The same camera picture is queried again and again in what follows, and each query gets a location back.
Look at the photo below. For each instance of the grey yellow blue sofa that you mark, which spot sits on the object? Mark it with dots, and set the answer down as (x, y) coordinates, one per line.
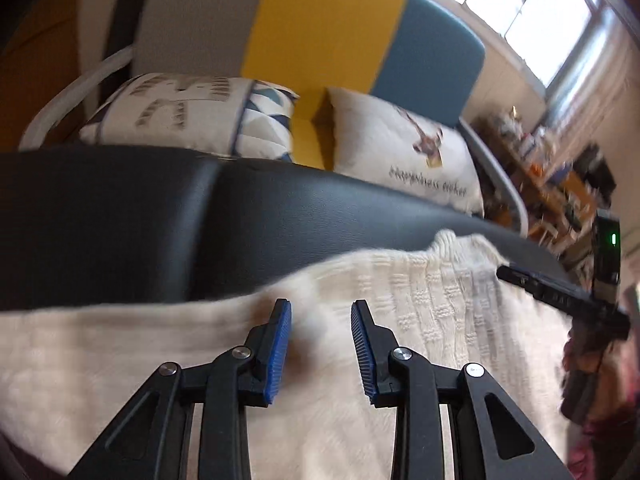
(310, 35)

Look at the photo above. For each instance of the deer print cushion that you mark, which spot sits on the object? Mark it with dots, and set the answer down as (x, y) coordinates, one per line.
(400, 150)

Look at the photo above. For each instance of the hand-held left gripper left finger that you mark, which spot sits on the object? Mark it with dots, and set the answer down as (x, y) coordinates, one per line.
(280, 350)

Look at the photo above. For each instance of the wooden wardrobe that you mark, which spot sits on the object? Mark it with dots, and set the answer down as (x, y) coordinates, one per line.
(40, 85)

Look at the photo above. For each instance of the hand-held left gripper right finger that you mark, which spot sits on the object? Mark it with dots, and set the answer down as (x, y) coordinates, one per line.
(362, 350)

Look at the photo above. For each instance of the large window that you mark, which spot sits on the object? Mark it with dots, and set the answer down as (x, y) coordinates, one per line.
(525, 5)

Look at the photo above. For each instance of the wooden table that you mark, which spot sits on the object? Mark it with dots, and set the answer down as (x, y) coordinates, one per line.
(545, 200)

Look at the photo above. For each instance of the cream knit sweater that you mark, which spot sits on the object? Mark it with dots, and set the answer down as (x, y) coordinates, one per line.
(150, 360)

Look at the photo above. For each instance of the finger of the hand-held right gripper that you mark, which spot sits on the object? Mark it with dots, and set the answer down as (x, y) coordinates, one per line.
(530, 280)

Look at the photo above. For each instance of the geometric print cushion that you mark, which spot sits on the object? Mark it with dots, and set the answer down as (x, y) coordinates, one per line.
(175, 110)

